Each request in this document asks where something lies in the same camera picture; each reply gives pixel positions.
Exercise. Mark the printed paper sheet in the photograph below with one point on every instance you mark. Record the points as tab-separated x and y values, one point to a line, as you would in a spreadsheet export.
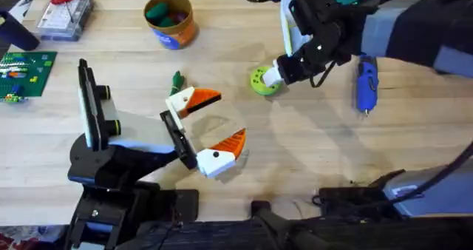
26	4

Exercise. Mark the blue electric screwdriver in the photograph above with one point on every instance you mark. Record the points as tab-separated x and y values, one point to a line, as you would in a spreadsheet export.
366	83

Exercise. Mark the green board with toy blocks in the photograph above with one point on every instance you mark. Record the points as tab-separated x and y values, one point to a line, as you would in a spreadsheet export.
26	74

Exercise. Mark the left wrist upright black plate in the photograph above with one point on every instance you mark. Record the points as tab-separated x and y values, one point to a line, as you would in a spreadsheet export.
90	105

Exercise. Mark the dark blue cylinder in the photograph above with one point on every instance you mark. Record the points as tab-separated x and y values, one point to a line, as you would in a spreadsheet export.
16	33

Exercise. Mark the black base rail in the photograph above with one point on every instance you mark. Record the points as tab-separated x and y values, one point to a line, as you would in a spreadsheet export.
221	235

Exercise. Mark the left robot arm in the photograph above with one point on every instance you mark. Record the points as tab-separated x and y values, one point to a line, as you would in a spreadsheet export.
111	168

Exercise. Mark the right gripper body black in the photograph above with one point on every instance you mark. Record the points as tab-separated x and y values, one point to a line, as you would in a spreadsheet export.
325	39

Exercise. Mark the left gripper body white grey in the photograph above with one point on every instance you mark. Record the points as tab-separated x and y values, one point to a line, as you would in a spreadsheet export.
144	128

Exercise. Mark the orange tub with toys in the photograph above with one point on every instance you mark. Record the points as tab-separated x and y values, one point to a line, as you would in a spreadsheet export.
171	28

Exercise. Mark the right wrist upright pale plate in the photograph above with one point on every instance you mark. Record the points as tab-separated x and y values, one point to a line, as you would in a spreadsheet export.
286	24

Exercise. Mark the clear plastic tool box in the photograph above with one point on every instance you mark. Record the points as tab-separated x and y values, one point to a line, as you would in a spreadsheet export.
64	17

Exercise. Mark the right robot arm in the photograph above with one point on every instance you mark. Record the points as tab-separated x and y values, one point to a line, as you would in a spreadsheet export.
417	28

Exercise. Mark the green disc with holes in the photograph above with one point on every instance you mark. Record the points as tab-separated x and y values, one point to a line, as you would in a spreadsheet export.
258	83

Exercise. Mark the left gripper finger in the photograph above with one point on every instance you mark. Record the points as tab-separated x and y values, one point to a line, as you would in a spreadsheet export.
218	161
183	100

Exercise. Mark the green vegetable toy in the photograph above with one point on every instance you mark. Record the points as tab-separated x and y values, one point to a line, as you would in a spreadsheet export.
176	83

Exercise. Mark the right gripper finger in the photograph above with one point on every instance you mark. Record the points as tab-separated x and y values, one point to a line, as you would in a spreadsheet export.
273	77

